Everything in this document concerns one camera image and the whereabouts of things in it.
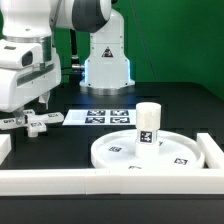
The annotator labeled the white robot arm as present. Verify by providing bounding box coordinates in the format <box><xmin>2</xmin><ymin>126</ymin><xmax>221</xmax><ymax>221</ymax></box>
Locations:
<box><xmin>0</xmin><ymin>0</ymin><xmax>134</xmax><ymax>126</ymax></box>

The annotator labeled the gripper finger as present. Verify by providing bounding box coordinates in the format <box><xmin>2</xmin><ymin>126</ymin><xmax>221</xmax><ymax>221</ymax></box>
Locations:
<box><xmin>38</xmin><ymin>91</ymin><xmax>50</xmax><ymax>112</ymax></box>
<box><xmin>13</xmin><ymin>110</ymin><xmax>26</xmax><ymax>125</ymax></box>

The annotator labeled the white round table top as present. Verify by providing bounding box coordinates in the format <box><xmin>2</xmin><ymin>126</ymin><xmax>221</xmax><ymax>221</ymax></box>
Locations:
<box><xmin>91</xmin><ymin>129</ymin><xmax>205</xmax><ymax>171</ymax></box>

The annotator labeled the white cross-shaped table base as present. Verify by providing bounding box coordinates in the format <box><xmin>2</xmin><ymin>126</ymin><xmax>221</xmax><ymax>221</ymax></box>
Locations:
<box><xmin>0</xmin><ymin>109</ymin><xmax>64</xmax><ymax>137</ymax></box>

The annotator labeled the white marker sheet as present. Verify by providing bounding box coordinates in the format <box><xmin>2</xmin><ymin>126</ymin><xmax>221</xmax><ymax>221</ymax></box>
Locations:
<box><xmin>63</xmin><ymin>109</ymin><xmax>136</xmax><ymax>126</ymax></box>

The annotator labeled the black cable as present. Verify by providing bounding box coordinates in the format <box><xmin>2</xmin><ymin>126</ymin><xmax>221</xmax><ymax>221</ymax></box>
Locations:
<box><xmin>60</xmin><ymin>65</ymin><xmax>75</xmax><ymax>76</ymax></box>

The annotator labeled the white U-shaped fence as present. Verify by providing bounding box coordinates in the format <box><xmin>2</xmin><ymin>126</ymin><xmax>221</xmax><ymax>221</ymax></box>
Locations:
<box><xmin>0</xmin><ymin>133</ymin><xmax>224</xmax><ymax>196</ymax></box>

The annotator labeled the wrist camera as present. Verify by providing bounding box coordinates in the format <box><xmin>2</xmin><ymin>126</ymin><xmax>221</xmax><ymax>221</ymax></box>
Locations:
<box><xmin>0</xmin><ymin>39</ymin><xmax>43</xmax><ymax>70</ymax></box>

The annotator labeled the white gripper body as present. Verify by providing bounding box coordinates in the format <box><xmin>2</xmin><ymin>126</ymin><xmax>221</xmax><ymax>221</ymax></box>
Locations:
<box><xmin>0</xmin><ymin>51</ymin><xmax>61</xmax><ymax>112</ymax></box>

